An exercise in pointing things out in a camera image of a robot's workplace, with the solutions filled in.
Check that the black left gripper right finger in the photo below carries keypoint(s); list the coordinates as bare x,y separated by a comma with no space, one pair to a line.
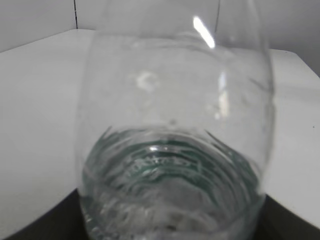
279,223

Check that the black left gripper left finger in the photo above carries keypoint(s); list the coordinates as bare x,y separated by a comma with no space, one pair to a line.
63,222

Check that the clear water bottle green label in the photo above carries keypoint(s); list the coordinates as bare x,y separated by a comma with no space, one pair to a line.
175,121

